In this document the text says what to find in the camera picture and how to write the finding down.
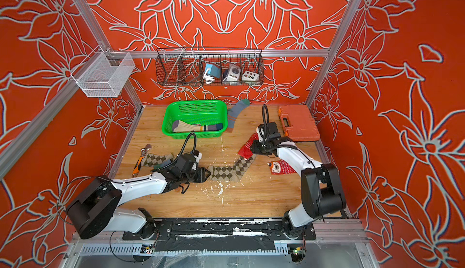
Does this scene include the white dotted box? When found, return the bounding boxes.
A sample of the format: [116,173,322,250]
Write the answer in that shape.
[242,71,260,84]

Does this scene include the green plastic basket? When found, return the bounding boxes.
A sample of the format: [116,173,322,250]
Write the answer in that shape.
[162,100,228,139]

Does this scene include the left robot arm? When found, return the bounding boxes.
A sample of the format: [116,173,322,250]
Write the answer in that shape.
[65,148,211,240]

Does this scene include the blue white small box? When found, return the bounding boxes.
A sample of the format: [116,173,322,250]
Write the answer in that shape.
[204,63,221,79]

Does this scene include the orange tool case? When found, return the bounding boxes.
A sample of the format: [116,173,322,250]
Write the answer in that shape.
[278,105,320,142]

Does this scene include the red penguin christmas sock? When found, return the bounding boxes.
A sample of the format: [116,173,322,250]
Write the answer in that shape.
[268,160,296,175]

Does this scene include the clear acrylic wall bin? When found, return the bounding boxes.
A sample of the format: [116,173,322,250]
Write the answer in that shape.
[72,52,135,98]

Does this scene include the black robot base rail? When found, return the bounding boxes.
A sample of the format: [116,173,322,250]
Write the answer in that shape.
[122,218,316,254]

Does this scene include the orange adjustable wrench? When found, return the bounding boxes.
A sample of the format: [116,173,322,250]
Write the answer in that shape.
[132,144,152,178]

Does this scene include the black wire wall basket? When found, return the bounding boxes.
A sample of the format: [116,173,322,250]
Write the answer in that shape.
[156,47,265,86]

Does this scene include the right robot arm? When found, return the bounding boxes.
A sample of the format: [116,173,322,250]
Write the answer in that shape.
[251,105,346,238]

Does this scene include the white power adapter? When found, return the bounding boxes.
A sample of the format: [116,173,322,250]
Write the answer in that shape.
[224,64,241,82]

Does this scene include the red snowflake christmas sock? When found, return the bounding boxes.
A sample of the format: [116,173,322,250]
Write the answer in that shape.
[238,132,259,159]

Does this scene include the brown argyle sock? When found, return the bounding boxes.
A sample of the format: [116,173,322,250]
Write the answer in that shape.
[142,153,174,167]
[207,155,257,182]

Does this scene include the cream purple striped sock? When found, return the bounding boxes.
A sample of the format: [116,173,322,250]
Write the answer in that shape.
[172,120,223,133]

